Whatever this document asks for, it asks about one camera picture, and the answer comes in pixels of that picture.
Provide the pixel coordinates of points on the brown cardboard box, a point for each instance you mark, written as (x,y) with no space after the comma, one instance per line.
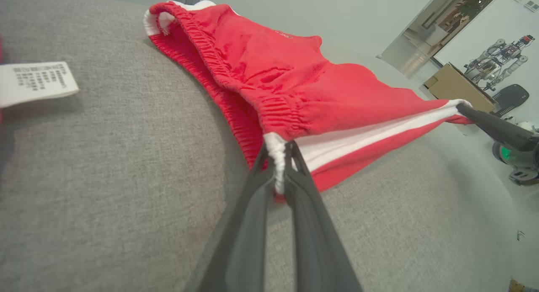
(454,88)

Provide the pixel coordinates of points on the red shorts with white stripes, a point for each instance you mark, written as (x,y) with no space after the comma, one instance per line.
(294,86)

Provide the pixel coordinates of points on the glass window panel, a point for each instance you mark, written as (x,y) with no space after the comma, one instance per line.
(442,27)

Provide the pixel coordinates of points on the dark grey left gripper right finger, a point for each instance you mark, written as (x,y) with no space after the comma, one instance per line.
(316,250)

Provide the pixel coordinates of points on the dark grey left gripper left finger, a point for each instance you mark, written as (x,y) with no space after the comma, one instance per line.
(244,241)

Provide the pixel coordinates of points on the grey robot with red parts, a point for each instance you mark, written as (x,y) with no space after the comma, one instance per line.
(488,67)

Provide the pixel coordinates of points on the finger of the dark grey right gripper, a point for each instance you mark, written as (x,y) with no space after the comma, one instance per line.
(501,130)

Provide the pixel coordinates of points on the red basketball jersey white sleeves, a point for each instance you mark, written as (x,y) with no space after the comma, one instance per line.
(38,81)

